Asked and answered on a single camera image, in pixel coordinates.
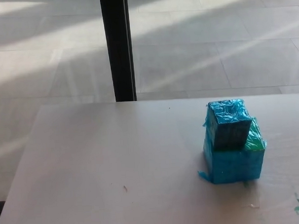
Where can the small blue taped cube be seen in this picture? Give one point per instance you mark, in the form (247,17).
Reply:
(228,117)

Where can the black window frame post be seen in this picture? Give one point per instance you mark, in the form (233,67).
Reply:
(117,43)

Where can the big blue green taped cube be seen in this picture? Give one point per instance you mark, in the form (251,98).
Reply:
(234,166)

